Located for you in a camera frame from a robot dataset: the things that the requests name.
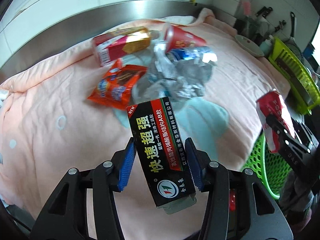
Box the red cola can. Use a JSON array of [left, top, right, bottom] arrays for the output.
[[256, 89, 295, 153]]

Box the black glue box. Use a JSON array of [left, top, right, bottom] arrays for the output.
[[126, 97, 196, 215]]

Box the orange snack packet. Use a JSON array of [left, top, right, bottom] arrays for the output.
[[88, 59, 147, 110]]

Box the silver foil wrapper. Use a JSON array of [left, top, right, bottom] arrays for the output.
[[147, 42, 216, 101]]

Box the blue white milk can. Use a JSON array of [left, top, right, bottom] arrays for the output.
[[166, 46, 217, 66]]

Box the green perforated trash basket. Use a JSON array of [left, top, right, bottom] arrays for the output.
[[242, 132, 291, 200]]

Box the lime green dish rack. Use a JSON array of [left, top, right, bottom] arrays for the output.
[[268, 37, 319, 115]]

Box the teal small bottle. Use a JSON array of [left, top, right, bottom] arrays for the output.
[[259, 35, 274, 57]]

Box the small ceramic plate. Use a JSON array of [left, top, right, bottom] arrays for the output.
[[235, 35, 265, 57]]

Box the red yellow carton box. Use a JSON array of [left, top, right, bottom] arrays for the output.
[[92, 27, 151, 67]]

